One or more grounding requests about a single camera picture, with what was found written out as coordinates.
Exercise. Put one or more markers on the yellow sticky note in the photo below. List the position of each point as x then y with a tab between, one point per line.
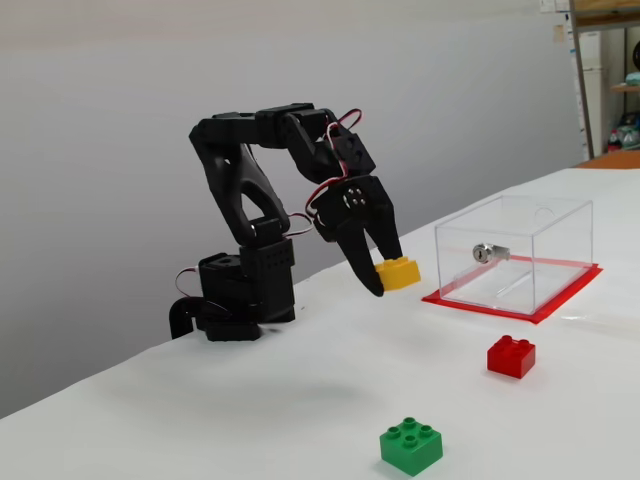
559	32

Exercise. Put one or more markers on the metal shelf rack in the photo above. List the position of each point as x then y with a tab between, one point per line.
581	75

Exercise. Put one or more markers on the red base mat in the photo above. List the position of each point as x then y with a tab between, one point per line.
565	295

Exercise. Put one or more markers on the black table clamp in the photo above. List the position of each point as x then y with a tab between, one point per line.
177	317

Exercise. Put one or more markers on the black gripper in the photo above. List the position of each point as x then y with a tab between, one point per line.
361	207

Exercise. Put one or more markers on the white cabinet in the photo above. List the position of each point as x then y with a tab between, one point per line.
595	100

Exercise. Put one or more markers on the transparent plastic box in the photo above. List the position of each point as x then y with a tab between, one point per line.
550	235

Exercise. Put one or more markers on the orange table surface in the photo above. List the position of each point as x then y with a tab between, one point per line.
615	160

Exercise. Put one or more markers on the red lego brick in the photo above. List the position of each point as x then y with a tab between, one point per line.
510	357

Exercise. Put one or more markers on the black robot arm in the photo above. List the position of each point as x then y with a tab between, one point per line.
225	165

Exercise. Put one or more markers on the yellow lego brick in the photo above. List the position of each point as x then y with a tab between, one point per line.
400	276

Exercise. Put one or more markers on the silver metal cam lock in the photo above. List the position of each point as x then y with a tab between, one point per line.
481	253

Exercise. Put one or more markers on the cola bottle red cap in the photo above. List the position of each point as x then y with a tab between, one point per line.
613	142

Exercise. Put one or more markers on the teal object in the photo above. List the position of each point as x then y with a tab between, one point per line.
634	78

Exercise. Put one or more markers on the green lego brick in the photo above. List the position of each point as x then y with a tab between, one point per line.
410	447

